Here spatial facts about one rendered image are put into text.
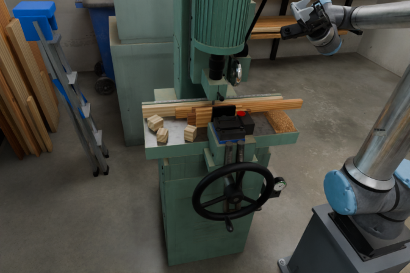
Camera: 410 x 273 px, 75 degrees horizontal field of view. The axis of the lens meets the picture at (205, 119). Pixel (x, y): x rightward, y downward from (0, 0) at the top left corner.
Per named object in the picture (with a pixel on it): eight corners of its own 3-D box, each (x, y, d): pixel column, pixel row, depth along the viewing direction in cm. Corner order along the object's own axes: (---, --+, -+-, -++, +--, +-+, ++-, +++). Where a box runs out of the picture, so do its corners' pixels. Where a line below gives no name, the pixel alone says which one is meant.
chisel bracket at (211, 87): (208, 104, 102) (209, 85, 97) (200, 86, 113) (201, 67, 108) (226, 103, 104) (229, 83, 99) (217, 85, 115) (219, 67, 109)
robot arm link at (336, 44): (317, 39, 117) (321, 60, 114) (307, 27, 107) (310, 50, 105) (340, 31, 111) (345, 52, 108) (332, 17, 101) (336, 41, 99)
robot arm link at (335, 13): (327, 12, 118) (332, 37, 115) (303, 10, 116) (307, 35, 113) (341, -3, 109) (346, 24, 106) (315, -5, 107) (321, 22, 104)
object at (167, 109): (143, 118, 107) (141, 108, 104) (143, 115, 108) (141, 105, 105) (280, 107, 119) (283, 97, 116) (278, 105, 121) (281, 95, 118)
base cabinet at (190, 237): (167, 267, 147) (163, 183, 105) (158, 185, 192) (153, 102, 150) (244, 252, 157) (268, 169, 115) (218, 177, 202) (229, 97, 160)
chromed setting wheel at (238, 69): (233, 92, 116) (237, 66, 109) (226, 78, 126) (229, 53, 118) (240, 92, 117) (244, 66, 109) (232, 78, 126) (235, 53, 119)
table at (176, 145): (146, 180, 89) (145, 167, 86) (143, 125, 113) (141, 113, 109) (309, 159, 102) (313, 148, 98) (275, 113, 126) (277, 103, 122)
